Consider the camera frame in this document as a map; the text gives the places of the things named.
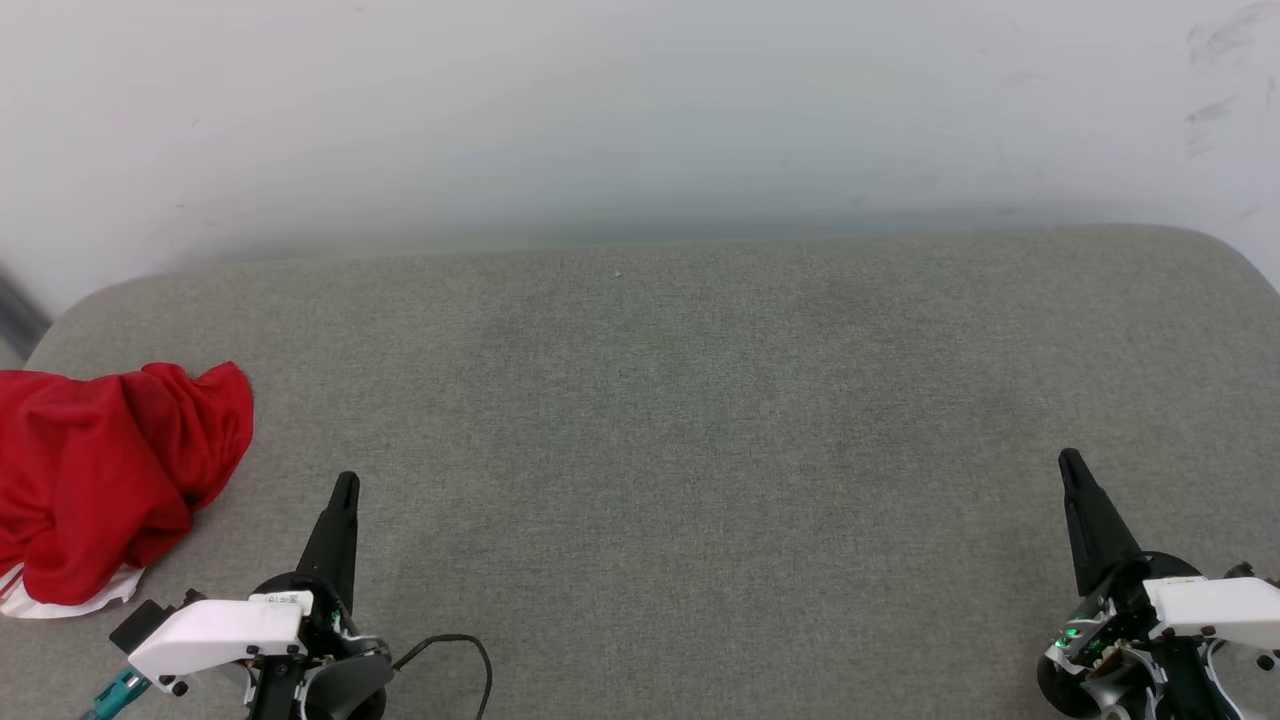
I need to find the red and white shirt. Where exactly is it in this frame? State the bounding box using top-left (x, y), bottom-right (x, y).
top-left (0, 362), bottom-right (255, 619)

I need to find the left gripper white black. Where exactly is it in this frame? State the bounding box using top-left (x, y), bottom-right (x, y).
top-left (128, 472), bottom-right (396, 720)

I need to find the grey fabric sofa cushion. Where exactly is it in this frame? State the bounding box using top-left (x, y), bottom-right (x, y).
top-left (0, 225), bottom-right (1280, 720)

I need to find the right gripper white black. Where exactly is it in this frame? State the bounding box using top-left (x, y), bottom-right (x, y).
top-left (1037, 448), bottom-right (1280, 720)

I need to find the left arm teal cable connector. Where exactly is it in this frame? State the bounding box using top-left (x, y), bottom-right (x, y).
top-left (93, 668), bottom-right (151, 720)

